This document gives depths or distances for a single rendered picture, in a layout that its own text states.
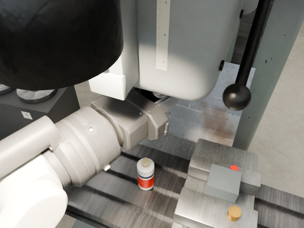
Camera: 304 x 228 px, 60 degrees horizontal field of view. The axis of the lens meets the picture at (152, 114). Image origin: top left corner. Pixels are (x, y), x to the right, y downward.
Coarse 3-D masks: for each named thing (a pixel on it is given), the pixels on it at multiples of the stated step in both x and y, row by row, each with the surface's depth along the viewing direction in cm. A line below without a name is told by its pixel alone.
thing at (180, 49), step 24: (144, 0) 23; (168, 0) 22; (192, 0) 21; (216, 0) 21; (240, 0) 29; (144, 24) 25; (168, 24) 24; (192, 24) 23; (216, 24) 23; (144, 48) 26; (168, 48) 25; (192, 48) 24; (216, 48) 25; (144, 72) 29; (168, 72) 27; (192, 72) 26; (216, 72) 27; (192, 96) 29
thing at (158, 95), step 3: (141, 90) 41; (141, 93) 41; (144, 93) 40; (147, 93) 40; (150, 93) 40; (147, 96) 41; (150, 96) 40; (153, 96) 40; (156, 96) 40; (159, 96) 41; (162, 96) 41; (150, 99) 41; (153, 99) 41; (156, 99) 41; (159, 99) 41; (165, 114) 45
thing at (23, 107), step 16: (0, 96) 61; (16, 96) 61; (32, 96) 59; (48, 96) 60; (64, 96) 63; (0, 112) 62; (16, 112) 60; (32, 112) 59; (48, 112) 58; (64, 112) 64; (0, 128) 67; (16, 128) 65
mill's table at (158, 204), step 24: (120, 168) 69; (168, 168) 70; (72, 192) 64; (96, 192) 66; (120, 192) 64; (144, 192) 64; (168, 192) 65; (264, 192) 64; (72, 216) 68; (96, 216) 60; (120, 216) 60; (144, 216) 60; (168, 216) 60; (264, 216) 60; (288, 216) 60
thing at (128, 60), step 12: (120, 0) 20; (132, 0) 22; (132, 12) 23; (132, 24) 24; (132, 36) 24; (132, 48) 25; (120, 60) 24; (132, 60) 26; (108, 72) 25; (120, 72) 25; (132, 72) 27; (96, 84) 27; (108, 84) 26; (120, 84) 25; (132, 84) 28; (120, 96) 26
